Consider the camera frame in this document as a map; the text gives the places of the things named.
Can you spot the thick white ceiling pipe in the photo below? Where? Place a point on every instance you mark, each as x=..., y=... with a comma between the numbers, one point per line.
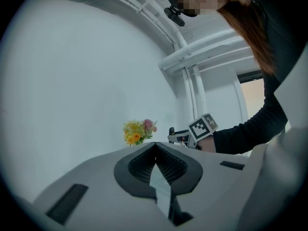
x=209, y=56
x=197, y=47

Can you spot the curved white ceiling pipe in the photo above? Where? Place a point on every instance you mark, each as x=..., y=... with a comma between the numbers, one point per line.
x=154, y=11

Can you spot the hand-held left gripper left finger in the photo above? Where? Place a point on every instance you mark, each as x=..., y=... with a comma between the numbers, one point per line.
x=101, y=189

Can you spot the thin white ceiling conduit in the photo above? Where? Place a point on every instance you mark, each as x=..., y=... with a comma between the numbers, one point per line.
x=134, y=6

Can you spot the black head-worn camera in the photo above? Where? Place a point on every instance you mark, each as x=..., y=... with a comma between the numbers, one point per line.
x=175, y=16

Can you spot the colourful flower bouquet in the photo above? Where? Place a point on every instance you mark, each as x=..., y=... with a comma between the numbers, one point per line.
x=138, y=133

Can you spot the person's black top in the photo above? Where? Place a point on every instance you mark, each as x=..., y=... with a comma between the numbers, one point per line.
x=284, y=20

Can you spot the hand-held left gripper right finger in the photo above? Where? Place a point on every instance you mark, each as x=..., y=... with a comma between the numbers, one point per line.
x=216, y=177

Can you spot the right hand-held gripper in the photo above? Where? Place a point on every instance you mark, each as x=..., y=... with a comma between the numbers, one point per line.
x=202, y=129

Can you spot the person's right forearm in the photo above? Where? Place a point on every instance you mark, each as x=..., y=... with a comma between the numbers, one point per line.
x=240, y=133

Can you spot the black window frame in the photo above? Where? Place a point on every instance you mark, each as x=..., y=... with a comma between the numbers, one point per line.
x=250, y=76

